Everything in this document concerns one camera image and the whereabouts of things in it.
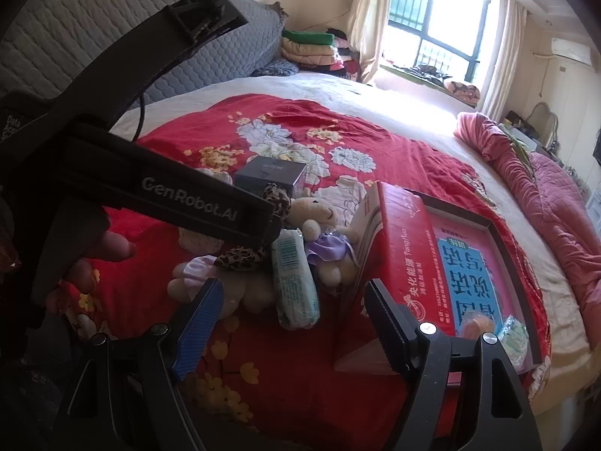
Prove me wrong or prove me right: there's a grey quilted headboard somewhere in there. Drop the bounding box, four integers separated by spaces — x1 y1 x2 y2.
0 0 287 118

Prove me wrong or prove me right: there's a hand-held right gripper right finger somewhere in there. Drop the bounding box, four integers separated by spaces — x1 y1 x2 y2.
364 278 545 451

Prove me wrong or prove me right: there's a pale ornate chair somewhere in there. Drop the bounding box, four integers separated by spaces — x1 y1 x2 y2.
528 101 562 151

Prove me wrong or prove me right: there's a pile of folded clothes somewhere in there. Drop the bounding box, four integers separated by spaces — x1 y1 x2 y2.
324 28 362 80

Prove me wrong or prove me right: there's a dark square box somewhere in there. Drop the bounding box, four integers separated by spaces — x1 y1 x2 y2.
234 155 308 198

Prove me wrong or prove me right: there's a white bed sheet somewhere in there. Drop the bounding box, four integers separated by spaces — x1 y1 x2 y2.
113 70 601 433

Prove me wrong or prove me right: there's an orange round sponge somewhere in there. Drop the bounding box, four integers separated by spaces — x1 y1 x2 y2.
462 317 496 339

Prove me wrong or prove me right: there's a dark patterned pillow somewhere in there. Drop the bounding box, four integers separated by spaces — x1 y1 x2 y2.
251 59 299 78

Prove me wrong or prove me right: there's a cream plush toy purple dress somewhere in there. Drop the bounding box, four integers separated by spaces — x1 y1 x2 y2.
282 195 364 287

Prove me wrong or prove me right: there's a green folded blanket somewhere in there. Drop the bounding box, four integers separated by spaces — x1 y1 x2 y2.
282 29 325 43

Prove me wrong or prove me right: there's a person's left hand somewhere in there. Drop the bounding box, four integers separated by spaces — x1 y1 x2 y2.
44 230 138 313

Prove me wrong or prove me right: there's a pale green wrapped packet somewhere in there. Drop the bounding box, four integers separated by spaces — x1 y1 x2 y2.
497 314 533 374

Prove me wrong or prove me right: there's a red tissue box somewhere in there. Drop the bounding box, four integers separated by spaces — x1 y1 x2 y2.
332 181 458 379

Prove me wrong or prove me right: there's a white fluffy plush toy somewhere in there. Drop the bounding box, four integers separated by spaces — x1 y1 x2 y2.
166 263 278 315

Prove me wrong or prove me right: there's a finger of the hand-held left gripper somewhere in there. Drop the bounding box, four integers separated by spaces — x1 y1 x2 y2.
51 0 251 129
69 123 283 251

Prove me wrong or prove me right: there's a pink quilt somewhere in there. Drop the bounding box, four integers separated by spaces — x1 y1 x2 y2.
455 112 601 348

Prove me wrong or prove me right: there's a cream curtain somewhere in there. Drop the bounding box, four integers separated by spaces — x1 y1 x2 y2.
345 0 397 85
479 0 529 123

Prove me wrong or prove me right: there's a red floral blanket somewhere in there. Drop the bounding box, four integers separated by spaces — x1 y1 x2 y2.
61 94 555 451

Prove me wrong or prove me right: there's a pale pink scrunchie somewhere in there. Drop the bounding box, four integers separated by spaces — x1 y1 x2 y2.
184 254 219 279

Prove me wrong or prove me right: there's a white air conditioner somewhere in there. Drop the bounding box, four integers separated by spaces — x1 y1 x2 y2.
547 38 593 67

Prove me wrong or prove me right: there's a dark rimmed storage tray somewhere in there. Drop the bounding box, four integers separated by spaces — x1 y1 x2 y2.
404 188 548 377

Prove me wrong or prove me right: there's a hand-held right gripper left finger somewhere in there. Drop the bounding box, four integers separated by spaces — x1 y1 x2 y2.
63 278 226 451

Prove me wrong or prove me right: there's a green white tissue packet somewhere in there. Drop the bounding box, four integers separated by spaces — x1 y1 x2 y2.
272 228 322 330

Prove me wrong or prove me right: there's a beige folded quilt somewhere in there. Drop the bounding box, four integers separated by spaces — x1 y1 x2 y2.
281 38 339 64

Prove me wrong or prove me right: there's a pink picture book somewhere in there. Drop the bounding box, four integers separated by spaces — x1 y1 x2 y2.
432 218 531 372

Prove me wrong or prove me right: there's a patterned cushion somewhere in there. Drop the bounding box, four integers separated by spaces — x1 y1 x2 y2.
444 77 482 104

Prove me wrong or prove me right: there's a leopard print scrunchie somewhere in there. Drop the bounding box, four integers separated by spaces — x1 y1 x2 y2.
215 183 293 274

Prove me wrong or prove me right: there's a barred window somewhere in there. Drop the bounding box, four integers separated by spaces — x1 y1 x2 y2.
382 0 501 85

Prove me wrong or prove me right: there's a black cable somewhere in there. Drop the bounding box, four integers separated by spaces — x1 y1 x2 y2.
134 51 189 142

